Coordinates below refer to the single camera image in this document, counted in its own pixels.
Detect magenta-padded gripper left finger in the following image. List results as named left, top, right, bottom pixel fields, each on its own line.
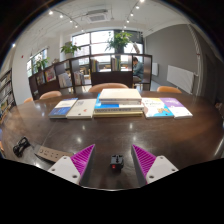
left=47, top=143, right=97, bottom=187

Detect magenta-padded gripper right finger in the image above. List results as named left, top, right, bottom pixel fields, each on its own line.
left=130, top=143, right=180, bottom=187

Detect black charger with red button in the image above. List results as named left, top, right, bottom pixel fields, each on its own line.
left=110, top=154, right=125, bottom=172

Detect black power strip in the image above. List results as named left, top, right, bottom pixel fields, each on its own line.
left=34, top=144, right=74, bottom=164

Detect blue-covered book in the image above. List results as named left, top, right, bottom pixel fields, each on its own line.
left=48, top=97, right=79, bottom=120

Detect white book with colourful print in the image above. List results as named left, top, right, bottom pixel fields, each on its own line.
left=141, top=97, right=175, bottom=120

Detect white-covered book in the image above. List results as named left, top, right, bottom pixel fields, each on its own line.
left=65, top=98, right=98, bottom=120

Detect purple and white book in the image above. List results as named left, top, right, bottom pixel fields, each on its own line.
left=159, top=97, right=194, bottom=120

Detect cream thick book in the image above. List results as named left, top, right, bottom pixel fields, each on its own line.
left=93, top=109, right=144, bottom=118

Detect large blue-edged book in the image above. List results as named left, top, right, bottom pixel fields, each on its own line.
left=93, top=93, right=145, bottom=113

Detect grey-white book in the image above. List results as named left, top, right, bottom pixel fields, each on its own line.
left=98, top=88, right=143, bottom=103

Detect orange chairs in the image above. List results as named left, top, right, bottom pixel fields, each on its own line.
left=22, top=82, right=183, bottom=104

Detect person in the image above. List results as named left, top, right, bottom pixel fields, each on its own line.
left=132, top=56, right=145, bottom=85

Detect dark curved shelf unit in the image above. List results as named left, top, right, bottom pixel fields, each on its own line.
left=28, top=53, right=153, bottom=100

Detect small potted green plant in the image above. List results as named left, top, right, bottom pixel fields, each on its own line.
left=33, top=57, right=50, bottom=73

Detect medium potted green plant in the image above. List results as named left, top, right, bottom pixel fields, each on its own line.
left=60, top=41, right=82, bottom=60

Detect large window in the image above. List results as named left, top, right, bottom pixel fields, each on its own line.
left=71, top=29, right=144, bottom=56

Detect large potted green plant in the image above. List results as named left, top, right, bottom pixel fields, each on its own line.
left=106, top=30, right=133, bottom=54

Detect ceiling air conditioner unit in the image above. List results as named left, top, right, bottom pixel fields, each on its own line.
left=82, top=9, right=110, bottom=24

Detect ceiling lights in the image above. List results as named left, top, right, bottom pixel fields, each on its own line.
left=11, top=0, right=146, bottom=48

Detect black power strip cable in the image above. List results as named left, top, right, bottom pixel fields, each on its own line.
left=12, top=136, right=37, bottom=158

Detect wall bookshelf unit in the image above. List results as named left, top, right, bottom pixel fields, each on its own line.
left=0, top=68, right=17, bottom=126

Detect white wall radiator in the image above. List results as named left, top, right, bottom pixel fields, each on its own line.
left=166, top=64, right=196, bottom=95

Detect small white wall panel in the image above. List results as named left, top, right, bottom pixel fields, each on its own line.
left=151, top=62, right=159, bottom=77

